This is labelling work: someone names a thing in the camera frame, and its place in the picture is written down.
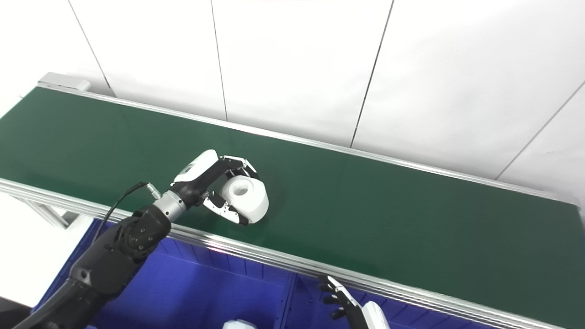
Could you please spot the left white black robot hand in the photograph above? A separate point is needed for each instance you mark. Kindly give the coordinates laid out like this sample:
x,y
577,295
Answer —
x,y
199,171

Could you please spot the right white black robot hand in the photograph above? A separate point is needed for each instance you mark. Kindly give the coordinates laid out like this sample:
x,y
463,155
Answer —
x,y
361,310

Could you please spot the white round part with hole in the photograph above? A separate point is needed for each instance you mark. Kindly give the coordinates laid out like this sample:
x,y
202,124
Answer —
x,y
249,198

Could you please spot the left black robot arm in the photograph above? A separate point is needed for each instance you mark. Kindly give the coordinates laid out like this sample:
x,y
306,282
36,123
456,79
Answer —
x,y
119,256

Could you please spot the blue plastic bin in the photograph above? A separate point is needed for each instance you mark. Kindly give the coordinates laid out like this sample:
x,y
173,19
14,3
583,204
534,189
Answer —
x,y
311,310
205,288

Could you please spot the green conveyor belt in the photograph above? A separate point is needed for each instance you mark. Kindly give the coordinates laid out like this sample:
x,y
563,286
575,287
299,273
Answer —
x,y
365,201
256,250

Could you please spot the white block part with hole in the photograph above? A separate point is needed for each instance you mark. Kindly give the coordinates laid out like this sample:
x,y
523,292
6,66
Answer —
x,y
240,325

